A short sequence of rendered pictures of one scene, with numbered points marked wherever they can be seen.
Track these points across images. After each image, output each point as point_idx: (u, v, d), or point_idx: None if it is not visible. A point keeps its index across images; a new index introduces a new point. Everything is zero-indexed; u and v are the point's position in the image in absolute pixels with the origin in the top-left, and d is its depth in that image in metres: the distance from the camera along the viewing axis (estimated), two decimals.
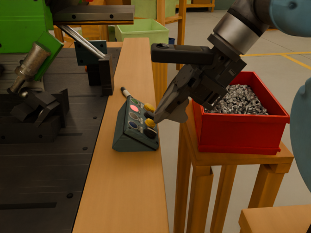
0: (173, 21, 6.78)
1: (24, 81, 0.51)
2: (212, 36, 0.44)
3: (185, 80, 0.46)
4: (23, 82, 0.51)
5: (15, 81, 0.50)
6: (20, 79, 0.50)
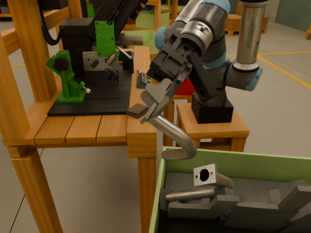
0: (170, 25, 7.80)
1: None
2: (200, 56, 0.60)
3: None
4: None
5: None
6: None
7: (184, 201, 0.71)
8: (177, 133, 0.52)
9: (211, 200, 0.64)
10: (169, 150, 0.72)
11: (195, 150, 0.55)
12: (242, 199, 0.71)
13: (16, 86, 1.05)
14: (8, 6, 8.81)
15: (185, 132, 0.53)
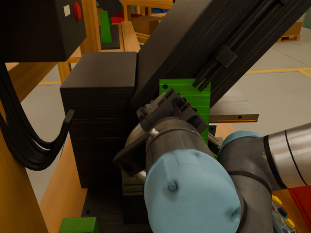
0: None
1: None
2: None
3: None
4: None
5: None
6: None
7: None
8: (133, 129, 0.54)
9: None
10: None
11: None
12: None
13: None
14: None
15: (130, 138, 0.53)
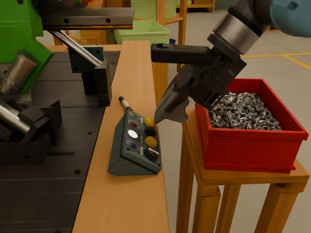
0: (173, 21, 6.72)
1: None
2: (212, 36, 0.44)
3: (185, 80, 0.46)
4: None
5: None
6: None
7: None
8: None
9: None
10: (14, 114, 0.45)
11: None
12: None
13: None
14: None
15: None
